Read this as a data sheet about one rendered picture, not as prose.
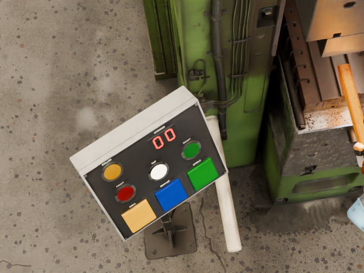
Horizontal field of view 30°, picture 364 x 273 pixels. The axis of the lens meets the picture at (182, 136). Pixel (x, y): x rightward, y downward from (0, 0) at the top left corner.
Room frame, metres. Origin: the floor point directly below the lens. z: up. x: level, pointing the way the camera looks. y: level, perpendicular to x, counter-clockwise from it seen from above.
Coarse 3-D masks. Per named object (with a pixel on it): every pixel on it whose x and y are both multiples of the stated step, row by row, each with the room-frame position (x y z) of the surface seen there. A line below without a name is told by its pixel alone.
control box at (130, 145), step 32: (192, 96) 0.65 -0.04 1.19; (128, 128) 0.60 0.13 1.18; (160, 128) 0.58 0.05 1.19; (192, 128) 0.59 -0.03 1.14; (96, 160) 0.52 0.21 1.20; (128, 160) 0.52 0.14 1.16; (160, 160) 0.52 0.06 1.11; (192, 160) 0.53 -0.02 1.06; (96, 192) 0.46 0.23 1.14; (192, 192) 0.47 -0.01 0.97
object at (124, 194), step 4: (124, 188) 0.47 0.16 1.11; (128, 188) 0.47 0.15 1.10; (132, 188) 0.47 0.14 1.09; (120, 192) 0.46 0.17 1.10; (124, 192) 0.46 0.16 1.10; (128, 192) 0.46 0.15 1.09; (132, 192) 0.46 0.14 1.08; (120, 196) 0.45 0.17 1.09; (124, 196) 0.45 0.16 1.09; (128, 196) 0.45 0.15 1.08; (124, 200) 0.44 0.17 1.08
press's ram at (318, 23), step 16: (304, 0) 0.73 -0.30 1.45; (320, 0) 0.67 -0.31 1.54; (336, 0) 0.67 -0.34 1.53; (352, 0) 0.67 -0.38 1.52; (304, 16) 0.71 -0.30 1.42; (320, 16) 0.67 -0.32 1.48; (336, 16) 0.67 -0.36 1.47; (352, 16) 0.67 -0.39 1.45; (304, 32) 0.69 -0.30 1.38; (320, 32) 0.67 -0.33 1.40; (336, 32) 0.67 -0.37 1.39; (352, 32) 0.67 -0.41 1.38
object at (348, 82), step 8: (344, 64) 0.76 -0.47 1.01; (344, 72) 0.74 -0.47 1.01; (344, 80) 0.71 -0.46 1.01; (352, 80) 0.71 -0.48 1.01; (344, 88) 0.69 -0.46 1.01; (352, 88) 0.69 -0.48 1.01; (352, 96) 0.66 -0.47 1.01; (352, 104) 0.64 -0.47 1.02; (352, 112) 0.62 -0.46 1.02; (360, 112) 0.61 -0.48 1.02; (352, 120) 0.60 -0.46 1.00; (360, 120) 0.59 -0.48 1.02; (360, 128) 0.57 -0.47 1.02; (360, 136) 0.55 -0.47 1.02
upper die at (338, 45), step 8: (320, 40) 0.70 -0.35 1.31; (328, 40) 0.67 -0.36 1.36; (336, 40) 0.67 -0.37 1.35; (344, 40) 0.67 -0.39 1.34; (352, 40) 0.67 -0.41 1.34; (360, 40) 0.68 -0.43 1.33; (320, 48) 0.69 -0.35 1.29; (328, 48) 0.67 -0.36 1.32; (336, 48) 0.67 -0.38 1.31; (344, 48) 0.67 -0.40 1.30; (352, 48) 0.67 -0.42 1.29; (360, 48) 0.68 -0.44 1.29
